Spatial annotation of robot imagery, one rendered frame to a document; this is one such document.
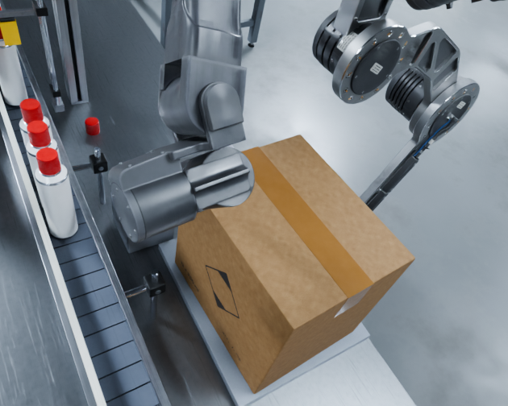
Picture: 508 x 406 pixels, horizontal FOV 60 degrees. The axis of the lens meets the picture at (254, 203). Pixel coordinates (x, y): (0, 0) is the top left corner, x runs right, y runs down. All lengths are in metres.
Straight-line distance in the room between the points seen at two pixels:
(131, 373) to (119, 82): 0.85
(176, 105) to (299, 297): 0.31
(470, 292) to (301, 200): 1.72
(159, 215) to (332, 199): 0.39
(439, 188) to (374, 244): 2.05
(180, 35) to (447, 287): 2.01
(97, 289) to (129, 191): 0.49
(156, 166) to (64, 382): 0.53
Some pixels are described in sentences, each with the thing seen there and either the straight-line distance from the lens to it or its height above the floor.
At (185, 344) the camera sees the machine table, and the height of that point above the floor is 0.83.
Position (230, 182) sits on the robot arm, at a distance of 0.41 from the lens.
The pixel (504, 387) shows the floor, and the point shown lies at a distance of 2.19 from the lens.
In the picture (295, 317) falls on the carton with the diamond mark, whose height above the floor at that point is 1.12.
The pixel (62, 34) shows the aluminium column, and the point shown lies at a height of 1.03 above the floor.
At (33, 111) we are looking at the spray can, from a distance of 0.87.
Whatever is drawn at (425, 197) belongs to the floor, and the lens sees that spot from 2.61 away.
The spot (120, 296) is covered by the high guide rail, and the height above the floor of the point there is 0.96.
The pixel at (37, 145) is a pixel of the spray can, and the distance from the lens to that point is 0.84.
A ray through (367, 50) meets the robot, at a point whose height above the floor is 1.19.
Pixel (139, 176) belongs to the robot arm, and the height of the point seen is 1.34.
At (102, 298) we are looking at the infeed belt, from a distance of 0.84.
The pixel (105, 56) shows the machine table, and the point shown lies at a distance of 1.46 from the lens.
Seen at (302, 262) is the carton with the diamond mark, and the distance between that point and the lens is 0.63.
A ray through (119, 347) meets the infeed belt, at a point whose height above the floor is 0.88.
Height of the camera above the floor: 1.62
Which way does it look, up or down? 49 degrees down
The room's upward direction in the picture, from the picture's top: 16 degrees clockwise
